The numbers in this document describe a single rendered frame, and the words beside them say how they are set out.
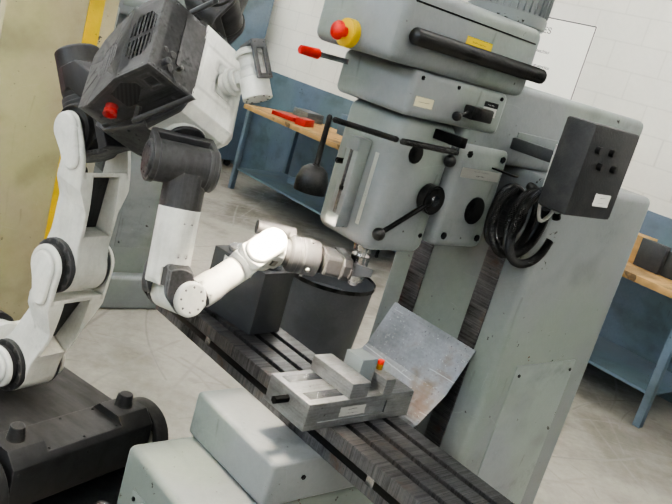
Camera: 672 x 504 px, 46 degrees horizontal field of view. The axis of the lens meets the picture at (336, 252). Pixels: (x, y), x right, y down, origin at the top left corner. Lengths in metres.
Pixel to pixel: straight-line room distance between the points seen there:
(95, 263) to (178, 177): 0.52
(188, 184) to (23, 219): 1.79
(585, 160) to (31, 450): 1.48
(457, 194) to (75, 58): 0.99
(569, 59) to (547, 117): 4.59
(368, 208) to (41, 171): 1.85
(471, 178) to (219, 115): 0.62
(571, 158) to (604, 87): 4.68
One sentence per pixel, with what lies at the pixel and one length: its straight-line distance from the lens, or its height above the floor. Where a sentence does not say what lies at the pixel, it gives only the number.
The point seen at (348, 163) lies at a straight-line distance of 1.81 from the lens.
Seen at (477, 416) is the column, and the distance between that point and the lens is 2.21.
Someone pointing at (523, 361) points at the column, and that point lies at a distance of 2.25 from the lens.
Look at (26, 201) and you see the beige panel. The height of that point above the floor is 0.81.
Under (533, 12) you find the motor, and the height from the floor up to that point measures 1.92.
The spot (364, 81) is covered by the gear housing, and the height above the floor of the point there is 1.67.
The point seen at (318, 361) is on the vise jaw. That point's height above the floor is 1.01.
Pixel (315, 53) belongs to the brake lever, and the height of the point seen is 1.70.
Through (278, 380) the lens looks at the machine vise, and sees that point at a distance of 1.86.
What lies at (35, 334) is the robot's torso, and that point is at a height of 0.80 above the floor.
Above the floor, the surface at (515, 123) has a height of 1.67.
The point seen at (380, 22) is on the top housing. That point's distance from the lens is 1.67.
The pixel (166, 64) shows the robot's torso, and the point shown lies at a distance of 1.70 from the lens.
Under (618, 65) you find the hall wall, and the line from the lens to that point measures 6.49.
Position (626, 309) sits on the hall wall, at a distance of 6.24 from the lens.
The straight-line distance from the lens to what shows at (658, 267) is 5.56.
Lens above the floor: 1.74
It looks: 14 degrees down
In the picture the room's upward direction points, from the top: 16 degrees clockwise
